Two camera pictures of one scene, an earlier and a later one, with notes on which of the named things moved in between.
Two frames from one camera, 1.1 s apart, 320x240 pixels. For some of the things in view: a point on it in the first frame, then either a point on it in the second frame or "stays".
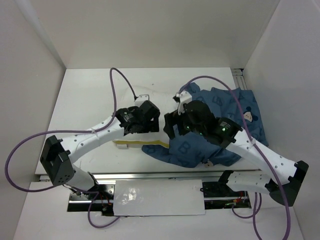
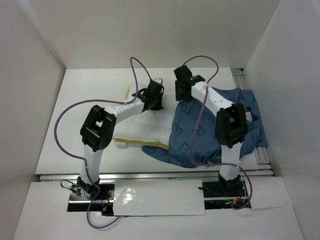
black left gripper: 151,125 to 159,107
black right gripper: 171,119 to 179,96
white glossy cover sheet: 155,197 stays
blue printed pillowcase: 238,107 stays
